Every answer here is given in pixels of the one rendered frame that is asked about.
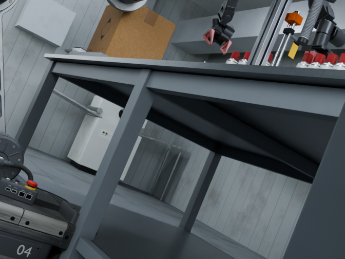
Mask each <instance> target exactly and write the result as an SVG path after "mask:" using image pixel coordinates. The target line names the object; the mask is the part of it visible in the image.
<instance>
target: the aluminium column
mask: <svg viewBox="0 0 345 259"><path fill-rule="evenodd" d="M291 3H292V0H273V1H272V4H271V6H270V8H269V11H268V13H267V15H266V18H265V20H264V22H263V25H262V27H261V30H260V32H259V34H258V37H257V39H256V42H255V44H254V46H253V49H252V52H251V54H250V56H249V59H248V61H247V63H246V65H264V66H265V65H266V63H267V61H268V58H269V56H270V54H271V51H272V49H273V46H274V44H275V41H276V39H277V36H278V34H279V31H280V29H281V27H282V24H283V22H284V19H285V17H286V14H287V12H288V10H289V7H290V5H291Z"/></svg>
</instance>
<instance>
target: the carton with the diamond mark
mask: <svg viewBox="0 0 345 259"><path fill-rule="evenodd" d="M175 27H176V25H175V24H173V23H172V22H170V21H169V20H167V19H165V18H164V17H162V16H160V15H159V14H158V13H156V12H154V11H153V10H151V9H149V8H147V7H145V6H144V5H143V6H142V7H141V8H139V9H137V10H135V11H130V12H123V11H120V10H117V9H115V8H114V7H112V6H111V5H108V6H106V8H105V10H104V12H103V15H102V17H101V19H100V21H99V24H98V26H97V28H96V30H95V32H94V35H93V37H92V39H91V41H90V43H89V46H88V48H87V50H86V52H101V53H103V54H105V55H107V56H109V57H114V58H133V59H151V60H162V57H163V55H164V52H165V50H166V48H167V45H168V43H169V41H170V38H171V36H172V34H173V32H174V29H175Z"/></svg>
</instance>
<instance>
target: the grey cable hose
mask: <svg viewBox="0 0 345 259"><path fill-rule="evenodd" d="M324 1H325V0H314V1H313V3H312V6H311V8H310V11H309V13H308V16H307V18H306V20H305V22H304V25H303V28H302V30H301V33H300V36H299V37H298V39H297V42H296V43H297V44H299V45H301V46H307V44H308V42H309V38H310V35H311V33H312V31H313V29H314V26H315V24H316V21H317V19H318V16H319V14H320V11H321V8H322V6H323V4H324Z"/></svg>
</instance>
